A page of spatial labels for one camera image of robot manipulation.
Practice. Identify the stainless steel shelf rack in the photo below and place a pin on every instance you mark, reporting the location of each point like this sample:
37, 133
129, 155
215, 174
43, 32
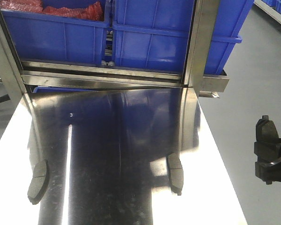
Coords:
17, 75

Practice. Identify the left blue plastic bin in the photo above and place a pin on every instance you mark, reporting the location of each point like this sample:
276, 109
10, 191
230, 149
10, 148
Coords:
49, 37

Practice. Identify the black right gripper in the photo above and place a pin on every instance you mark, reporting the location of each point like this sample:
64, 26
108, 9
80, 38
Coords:
271, 170

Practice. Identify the background metal shelf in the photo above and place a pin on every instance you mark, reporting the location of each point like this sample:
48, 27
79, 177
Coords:
268, 10

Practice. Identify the large right blue bin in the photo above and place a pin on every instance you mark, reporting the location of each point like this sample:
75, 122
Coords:
153, 34

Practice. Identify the red plastic bags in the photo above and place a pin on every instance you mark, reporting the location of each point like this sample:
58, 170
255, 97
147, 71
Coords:
92, 11

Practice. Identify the grey brake pad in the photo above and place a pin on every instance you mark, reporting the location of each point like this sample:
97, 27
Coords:
175, 173
266, 132
39, 182

